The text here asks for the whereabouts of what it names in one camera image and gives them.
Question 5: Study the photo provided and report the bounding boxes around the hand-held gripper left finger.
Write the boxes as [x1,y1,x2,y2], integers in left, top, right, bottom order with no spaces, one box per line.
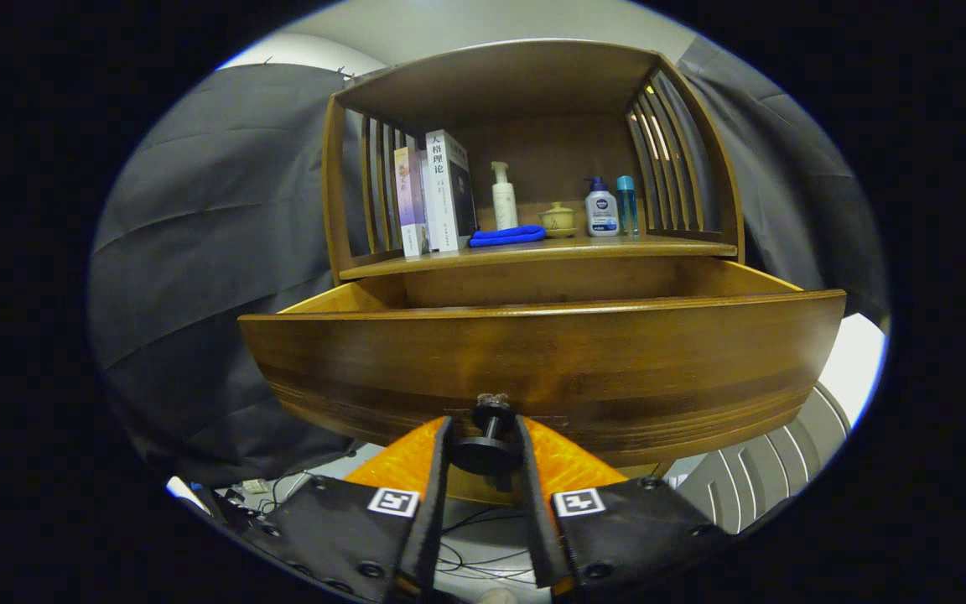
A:
[198,415,454,604]

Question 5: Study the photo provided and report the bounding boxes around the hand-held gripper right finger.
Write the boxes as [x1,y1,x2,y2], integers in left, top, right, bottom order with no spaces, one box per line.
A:
[515,414,731,601]

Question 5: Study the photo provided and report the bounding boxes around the wooden drawer with black knob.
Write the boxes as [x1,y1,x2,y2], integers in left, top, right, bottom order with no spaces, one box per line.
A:
[237,256,847,496]

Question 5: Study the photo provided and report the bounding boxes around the wooden countertop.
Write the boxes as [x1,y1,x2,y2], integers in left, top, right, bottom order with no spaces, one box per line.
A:
[339,235,738,280]

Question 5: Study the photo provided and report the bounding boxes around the brown wooden cabinet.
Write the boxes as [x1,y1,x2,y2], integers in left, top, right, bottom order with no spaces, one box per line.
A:
[321,39,745,506]

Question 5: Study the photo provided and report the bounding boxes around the grey ribbed panel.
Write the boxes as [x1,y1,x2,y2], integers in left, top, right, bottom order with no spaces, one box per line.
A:
[676,384,853,535]

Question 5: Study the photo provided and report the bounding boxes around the blue folded cloth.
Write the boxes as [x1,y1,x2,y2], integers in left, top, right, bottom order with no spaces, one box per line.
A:
[469,225,547,247]

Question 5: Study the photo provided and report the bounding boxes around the yellow ceramic lidded cup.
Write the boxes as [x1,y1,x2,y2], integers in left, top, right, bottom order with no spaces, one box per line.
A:
[538,202,579,238]

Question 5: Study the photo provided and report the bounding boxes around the purple book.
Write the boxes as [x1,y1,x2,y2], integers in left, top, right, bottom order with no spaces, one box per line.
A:
[393,147,431,258]

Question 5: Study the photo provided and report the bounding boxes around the white pump bottle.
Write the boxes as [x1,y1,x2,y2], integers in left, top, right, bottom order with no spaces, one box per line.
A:
[491,161,519,231]

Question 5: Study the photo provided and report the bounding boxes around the white and black book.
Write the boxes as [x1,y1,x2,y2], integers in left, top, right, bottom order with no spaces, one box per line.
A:
[424,129,478,253]

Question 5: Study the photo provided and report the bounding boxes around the white bottle with blue cap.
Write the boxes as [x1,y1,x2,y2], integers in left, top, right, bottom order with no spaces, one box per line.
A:
[584,176,621,237]

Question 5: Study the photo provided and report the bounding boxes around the teal slim bottle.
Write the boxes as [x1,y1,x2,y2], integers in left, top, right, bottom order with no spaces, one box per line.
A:
[616,175,640,237]

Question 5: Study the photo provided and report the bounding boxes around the black backdrop cloth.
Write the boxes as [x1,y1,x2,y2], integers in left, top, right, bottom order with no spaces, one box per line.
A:
[87,38,891,487]

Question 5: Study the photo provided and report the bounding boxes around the white table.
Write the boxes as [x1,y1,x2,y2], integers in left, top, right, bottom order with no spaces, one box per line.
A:
[818,313,888,429]

